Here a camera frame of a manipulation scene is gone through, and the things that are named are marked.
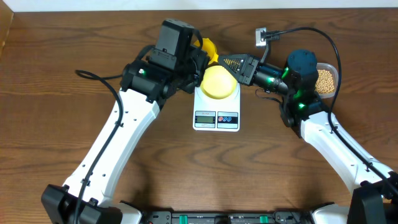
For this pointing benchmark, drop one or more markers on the white digital kitchen scale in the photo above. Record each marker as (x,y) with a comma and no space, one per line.
(217,114)

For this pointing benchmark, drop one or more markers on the brown cardboard board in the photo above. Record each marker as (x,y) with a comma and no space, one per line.
(5,22)

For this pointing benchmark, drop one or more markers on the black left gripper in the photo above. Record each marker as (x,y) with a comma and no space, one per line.
(201,59)

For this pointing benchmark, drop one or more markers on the clear plastic container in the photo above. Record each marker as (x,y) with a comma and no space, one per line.
(333,70)

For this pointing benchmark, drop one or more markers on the pale yellow plastic bowl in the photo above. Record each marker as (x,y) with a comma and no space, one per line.
(218,83)

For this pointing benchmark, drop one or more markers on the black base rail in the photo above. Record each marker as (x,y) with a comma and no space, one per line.
(167,217)

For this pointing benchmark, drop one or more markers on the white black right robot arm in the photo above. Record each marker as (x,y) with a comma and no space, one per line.
(372,184)

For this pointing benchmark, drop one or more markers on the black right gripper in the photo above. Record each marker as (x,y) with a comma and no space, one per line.
(247,74)

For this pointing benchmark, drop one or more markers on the yellow plastic measuring scoop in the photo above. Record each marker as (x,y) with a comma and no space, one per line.
(210,48)

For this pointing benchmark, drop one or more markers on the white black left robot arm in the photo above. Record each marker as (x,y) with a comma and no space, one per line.
(153,77)

